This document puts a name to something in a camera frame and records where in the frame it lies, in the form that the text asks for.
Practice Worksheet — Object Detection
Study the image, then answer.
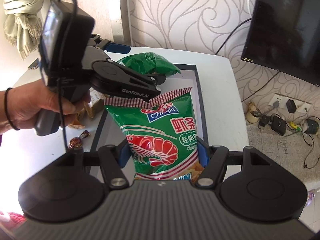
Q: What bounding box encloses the green pea snack bag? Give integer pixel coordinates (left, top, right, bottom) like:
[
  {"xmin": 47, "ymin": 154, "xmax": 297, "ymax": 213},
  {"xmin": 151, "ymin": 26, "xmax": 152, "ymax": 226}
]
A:
[{"xmin": 117, "ymin": 52, "xmax": 181, "ymax": 76}]

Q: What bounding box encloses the brown foil candy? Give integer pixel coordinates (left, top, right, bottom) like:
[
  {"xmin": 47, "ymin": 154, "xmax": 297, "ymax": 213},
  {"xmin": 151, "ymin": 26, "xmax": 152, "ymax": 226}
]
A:
[{"xmin": 68, "ymin": 130, "xmax": 91, "ymax": 150}]

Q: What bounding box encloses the green shrimp chips bag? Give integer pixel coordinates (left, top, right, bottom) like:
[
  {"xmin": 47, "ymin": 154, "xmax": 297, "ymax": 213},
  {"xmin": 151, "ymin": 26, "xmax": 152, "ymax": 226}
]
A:
[{"xmin": 104, "ymin": 87, "xmax": 204, "ymax": 182}]

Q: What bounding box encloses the brown labelled snack packet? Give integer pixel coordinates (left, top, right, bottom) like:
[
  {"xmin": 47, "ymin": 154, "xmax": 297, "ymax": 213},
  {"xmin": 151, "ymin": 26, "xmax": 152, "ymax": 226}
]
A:
[{"xmin": 84, "ymin": 88, "xmax": 110, "ymax": 119}]

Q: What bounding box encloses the orange peanut snack bag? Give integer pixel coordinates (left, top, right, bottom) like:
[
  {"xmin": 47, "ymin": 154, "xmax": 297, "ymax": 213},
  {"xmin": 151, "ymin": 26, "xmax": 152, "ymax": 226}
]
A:
[{"xmin": 68, "ymin": 108, "xmax": 86, "ymax": 129}]

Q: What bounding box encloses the person's left hand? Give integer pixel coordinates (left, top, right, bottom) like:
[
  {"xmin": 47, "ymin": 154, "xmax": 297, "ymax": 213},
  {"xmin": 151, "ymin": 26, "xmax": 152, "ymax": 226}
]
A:
[{"xmin": 4, "ymin": 79, "xmax": 91, "ymax": 132}]

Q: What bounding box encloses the dark shallow tray box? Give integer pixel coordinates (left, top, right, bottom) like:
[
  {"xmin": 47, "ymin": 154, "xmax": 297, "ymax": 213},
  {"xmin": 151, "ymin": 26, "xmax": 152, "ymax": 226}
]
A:
[{"xmin": 92, "ymin": 64, "xmax": 209, "ymax": 182}]

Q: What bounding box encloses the gold smartphone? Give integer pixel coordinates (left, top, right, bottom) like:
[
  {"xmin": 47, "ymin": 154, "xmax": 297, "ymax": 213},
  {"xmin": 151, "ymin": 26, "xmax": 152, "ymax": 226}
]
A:
[{"xmin": 28, "ymin": 59, "xmax": 40, "ymax": 70}]

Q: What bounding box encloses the black set-top box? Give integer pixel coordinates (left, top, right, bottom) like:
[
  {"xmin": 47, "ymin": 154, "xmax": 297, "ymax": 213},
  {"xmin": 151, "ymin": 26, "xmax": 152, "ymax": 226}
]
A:
[{"xmin": 270, "ymin": 115, "xmax": 286, "ymax": 135}]

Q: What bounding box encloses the green fringed curtain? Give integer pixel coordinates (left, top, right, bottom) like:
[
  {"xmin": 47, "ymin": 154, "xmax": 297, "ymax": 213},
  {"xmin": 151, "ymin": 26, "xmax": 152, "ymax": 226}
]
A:
[{"xmin": 3, "ymin": 0, "xmax": 44, "ymax": 59}]

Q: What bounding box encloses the black camera cable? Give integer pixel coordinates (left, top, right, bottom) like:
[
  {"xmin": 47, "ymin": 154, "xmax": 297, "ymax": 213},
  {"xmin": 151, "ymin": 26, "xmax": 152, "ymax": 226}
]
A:
[{"xmin": 56, "ymin": 0, "xmax": 79, "ymax": 151}]

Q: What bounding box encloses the black hair tie wristband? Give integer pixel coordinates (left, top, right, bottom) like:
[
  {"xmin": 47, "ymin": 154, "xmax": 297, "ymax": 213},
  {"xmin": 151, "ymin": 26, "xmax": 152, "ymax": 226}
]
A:
[{"xmin": 4, "ymin": 87, "xmax": 20, "ymax": 131}]

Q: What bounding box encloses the white wall power outlet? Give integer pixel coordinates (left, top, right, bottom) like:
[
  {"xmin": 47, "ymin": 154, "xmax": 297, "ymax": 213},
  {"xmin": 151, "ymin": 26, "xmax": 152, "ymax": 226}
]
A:
[{"xmin": 268, "ymin": 93, "xmax": 313, "ymax": 114}]

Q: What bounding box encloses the black wall television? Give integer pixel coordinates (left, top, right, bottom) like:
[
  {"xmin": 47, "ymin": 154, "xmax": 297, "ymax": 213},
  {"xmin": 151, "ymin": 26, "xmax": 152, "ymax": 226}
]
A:
[{"xmin": 241, "ymin": 0, "xmax": 319, "ymax": 86}]

